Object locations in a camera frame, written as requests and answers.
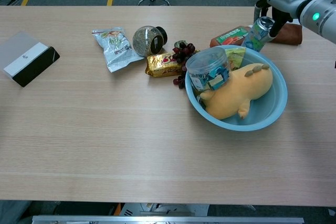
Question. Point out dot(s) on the glass jar black lid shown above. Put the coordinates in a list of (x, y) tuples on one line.
[(147, 41)]

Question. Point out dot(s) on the brown cloth pouch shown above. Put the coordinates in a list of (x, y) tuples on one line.
[(288, 36)]

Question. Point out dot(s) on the yellow plush toy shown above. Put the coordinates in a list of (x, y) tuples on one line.
[(236, 93)]

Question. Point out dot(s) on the silver nut snack bag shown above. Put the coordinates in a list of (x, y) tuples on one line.
[(115, 48)]

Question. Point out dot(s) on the green snack package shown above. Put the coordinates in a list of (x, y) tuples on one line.
[(235, 58)]

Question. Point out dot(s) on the orange juice bottle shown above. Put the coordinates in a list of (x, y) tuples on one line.
[(228, 37)]

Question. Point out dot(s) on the white and black box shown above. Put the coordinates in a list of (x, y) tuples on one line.
[(26, 58)]

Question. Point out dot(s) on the dark purple grape bunch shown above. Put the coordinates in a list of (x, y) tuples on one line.
[(183, 51)]

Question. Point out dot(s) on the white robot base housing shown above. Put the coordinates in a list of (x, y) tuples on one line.
[(162, 209)]

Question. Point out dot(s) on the blue drink can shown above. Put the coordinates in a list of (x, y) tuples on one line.
[(256, 37)]

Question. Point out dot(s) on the aluminium rail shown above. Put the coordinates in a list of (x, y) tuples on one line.
[(168, 220)]

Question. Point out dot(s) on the light blue plastic basin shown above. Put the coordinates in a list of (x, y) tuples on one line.
[(270, 103)]

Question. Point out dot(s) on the gold wrapped biscuit pack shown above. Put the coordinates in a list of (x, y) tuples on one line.
[(160, 65)]

